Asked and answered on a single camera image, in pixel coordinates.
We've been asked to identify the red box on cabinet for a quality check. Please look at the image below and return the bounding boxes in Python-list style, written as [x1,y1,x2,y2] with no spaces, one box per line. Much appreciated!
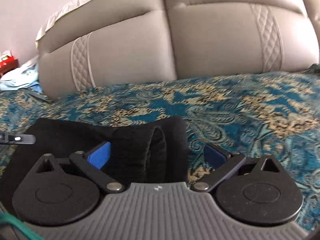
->
[0,50,19,77]

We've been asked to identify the light blue clothes pile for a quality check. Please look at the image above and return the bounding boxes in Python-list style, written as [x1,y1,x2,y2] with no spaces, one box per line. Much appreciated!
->
[1,56,42,93]

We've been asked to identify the teal cable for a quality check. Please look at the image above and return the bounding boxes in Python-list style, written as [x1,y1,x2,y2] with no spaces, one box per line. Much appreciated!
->
[0,212,45,240]

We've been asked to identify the teal paisley sofa cover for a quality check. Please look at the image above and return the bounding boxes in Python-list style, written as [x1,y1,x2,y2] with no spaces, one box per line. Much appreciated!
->
[1,72,319,230]

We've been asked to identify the black pants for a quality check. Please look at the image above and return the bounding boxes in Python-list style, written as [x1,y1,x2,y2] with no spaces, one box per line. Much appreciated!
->
[1,116,190,213]

